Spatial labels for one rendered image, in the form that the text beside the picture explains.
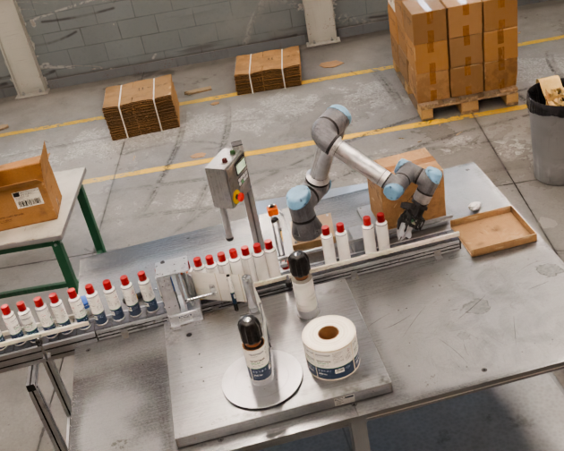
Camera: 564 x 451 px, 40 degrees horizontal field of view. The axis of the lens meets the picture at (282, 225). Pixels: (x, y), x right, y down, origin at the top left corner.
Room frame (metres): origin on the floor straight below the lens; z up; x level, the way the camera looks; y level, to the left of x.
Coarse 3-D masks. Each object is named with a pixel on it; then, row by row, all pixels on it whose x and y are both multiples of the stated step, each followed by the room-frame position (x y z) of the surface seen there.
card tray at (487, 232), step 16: (496, 208) 3.01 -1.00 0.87; (512, 208) 2.99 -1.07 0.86; (464, 224) 2.99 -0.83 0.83; (480, 224) 2.96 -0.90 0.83; (496, 224) 2.94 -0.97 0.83; (512, 224) 2.91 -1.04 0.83; (464, 240) 2.86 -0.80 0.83; (480, 240) 2.84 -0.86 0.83; (496, 240) 2.81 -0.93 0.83; (512, 240) 2.75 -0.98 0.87; (528, 240) 2.75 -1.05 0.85
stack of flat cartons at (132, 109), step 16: (144, 80) 7.09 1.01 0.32; (160, 80) 7.02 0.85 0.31; (112, 96) 6.87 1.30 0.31; (128, 96) 6.78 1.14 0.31; (144, 96) 6.70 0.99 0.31; (160, 96) 6.62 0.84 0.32; (176, 96) 7.05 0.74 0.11; (112, 112) 6.58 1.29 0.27; (128, 112) 6.59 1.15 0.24; (144, 112) 6.59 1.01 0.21; (160, 112) 6.59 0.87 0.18; (176, 112) 6.67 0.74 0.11; (112, 128) 6.59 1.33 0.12; (128, 128) 6.59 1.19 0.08; (144, 128) 6.59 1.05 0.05; (160, 128) 6.58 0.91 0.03
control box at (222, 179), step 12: (216, 156) 2.90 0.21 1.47; (228, 156) 2.88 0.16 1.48; (240, 156) 2.88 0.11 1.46; (216, 168) 2.79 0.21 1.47; (228, 168) 2.79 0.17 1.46; (216, 180) 2.80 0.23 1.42; (228, 180) 2.77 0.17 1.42; (216, 192) 2.80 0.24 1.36; (228, 192) 2.77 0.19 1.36; (216, 204) 2.81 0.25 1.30; (228, 204) 2.78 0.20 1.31
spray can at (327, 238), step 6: (324, 228) 2.80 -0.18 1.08; (324, 234) 2.80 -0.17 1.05; (330, 234) 2.80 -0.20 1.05; (324, 240) 2.79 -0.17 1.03; (330, 240) 2.79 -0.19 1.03; (324, 246) 2.79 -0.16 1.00; (330, 246) 2.79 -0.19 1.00; (324, 252) 2.80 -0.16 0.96; (330, 252) 2.79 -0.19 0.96; (324, 258) 2.81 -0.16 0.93; (330, 258) 2.79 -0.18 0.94
